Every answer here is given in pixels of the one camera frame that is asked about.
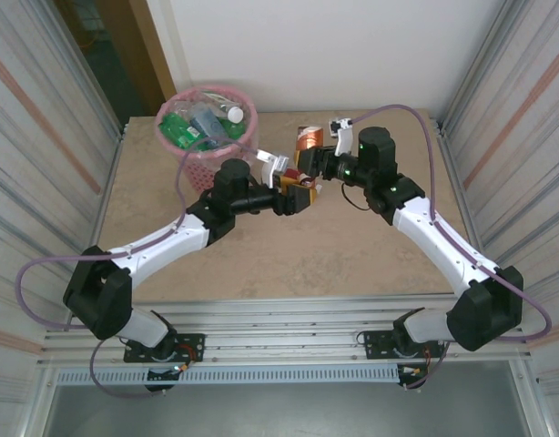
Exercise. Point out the brown Nescafe bottle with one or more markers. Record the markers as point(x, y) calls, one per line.
point(309, 139)

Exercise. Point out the red yellow label bottle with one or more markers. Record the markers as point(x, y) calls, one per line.
point(292, 174)

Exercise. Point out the crushed bottle dark blue label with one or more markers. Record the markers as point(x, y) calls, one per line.
point(206, 119)

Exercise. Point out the crushed green plastic bottle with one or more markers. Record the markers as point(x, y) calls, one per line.
point(177, 129)

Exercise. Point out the pink plastic bin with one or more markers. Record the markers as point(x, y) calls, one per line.
point(200, 175)

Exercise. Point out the clear plastic bin liner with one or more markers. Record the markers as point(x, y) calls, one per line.
point(252, 141)

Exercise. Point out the yellow power connector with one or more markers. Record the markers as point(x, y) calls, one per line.
point(181, 367)
point(416, 371)

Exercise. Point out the aluminium rail frame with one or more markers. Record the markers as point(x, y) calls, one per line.
point(284, 328)

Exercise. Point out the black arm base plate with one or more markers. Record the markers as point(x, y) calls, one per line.
point(377, 343)
point(193, 346)

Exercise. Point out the wooden door frame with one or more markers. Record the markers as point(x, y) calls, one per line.
point(147, 50)

